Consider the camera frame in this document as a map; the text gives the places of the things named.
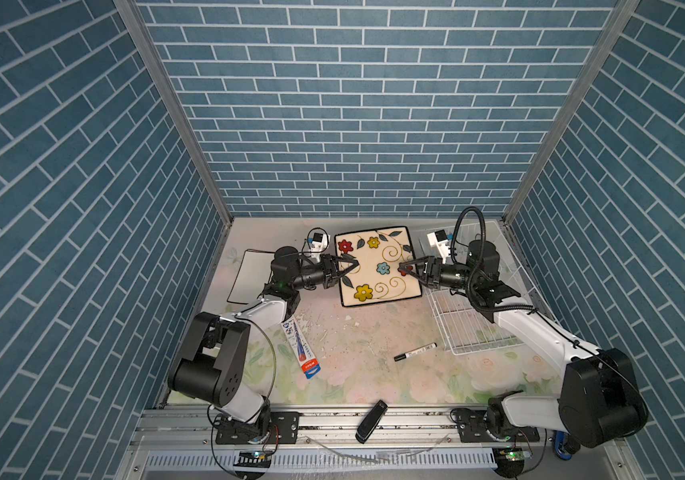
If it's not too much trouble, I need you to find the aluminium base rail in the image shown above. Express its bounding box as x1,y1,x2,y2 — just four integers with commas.
116,405,639,479

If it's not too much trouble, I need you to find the white wire dish rack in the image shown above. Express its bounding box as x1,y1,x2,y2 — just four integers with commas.
417,225,526,356

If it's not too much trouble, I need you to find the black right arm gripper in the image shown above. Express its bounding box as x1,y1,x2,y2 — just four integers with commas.
402,256,480,293

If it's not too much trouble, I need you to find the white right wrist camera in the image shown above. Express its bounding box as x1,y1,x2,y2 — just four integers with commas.
426,229,451,264

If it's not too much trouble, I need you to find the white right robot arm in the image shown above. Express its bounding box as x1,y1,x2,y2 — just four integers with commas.
398,223,649,448

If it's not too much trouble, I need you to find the blue black handheld tool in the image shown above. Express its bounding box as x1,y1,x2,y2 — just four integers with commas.
553,431,581,461

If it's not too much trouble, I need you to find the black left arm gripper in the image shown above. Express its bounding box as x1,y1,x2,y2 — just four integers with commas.
287,256,355,293

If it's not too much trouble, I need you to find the blue white toothpaste box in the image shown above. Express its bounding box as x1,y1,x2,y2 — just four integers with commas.
282,319,322,379

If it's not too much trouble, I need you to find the black marker pen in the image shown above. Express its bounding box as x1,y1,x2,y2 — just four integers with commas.
393,342,437,362

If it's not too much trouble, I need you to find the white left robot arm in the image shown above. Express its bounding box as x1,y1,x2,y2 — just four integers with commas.
168,246,359,445

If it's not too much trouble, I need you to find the white square plate black rim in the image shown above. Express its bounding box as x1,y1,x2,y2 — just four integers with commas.
228,249,274,305

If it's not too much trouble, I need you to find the floral square plate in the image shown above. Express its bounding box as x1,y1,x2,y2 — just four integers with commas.
334,226,422,308

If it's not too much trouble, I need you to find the black stapler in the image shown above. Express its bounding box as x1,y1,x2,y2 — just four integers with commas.
354,400,388,444

